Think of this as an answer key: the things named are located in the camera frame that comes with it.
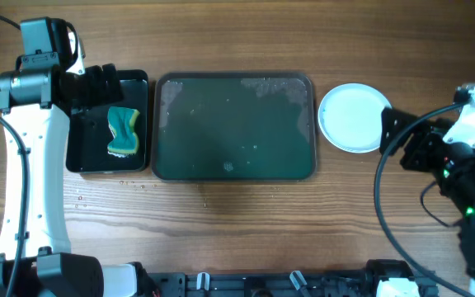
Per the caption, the yellow green sponge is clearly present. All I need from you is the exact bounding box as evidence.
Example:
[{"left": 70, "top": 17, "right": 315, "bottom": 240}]
[{"left": 107, "top": 106, "right": 139, "bottom": 156}]

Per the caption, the white plate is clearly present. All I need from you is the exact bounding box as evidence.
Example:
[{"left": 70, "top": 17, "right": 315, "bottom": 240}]
[{"left": 317, "top": 83, "right": 392, "bottom": 153}]

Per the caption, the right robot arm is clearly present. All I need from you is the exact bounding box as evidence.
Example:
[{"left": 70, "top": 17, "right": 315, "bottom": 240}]
[{"left": 374, "top": 83, "right": 475, "bottom": 296}]

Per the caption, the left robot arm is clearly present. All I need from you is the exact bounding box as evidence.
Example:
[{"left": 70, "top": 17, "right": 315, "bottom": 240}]
[{"left": 0, "top": 64, "right": 150, "bottom": 296}]

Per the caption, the small black water tray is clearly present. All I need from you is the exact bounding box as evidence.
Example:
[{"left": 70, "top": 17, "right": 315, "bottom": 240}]
[{"left": 66, "top": 69, "right": 154, "bottom": 174}]

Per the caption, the large dark serving tray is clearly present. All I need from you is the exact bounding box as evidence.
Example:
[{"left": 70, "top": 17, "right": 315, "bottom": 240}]
[{"left": 151, "top": 72, "right": 317, "bottom": 182}]

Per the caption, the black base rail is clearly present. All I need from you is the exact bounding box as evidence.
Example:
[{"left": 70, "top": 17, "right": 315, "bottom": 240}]
[{"left": 146, "top": 268, "right": 439, "bottom": 297}]

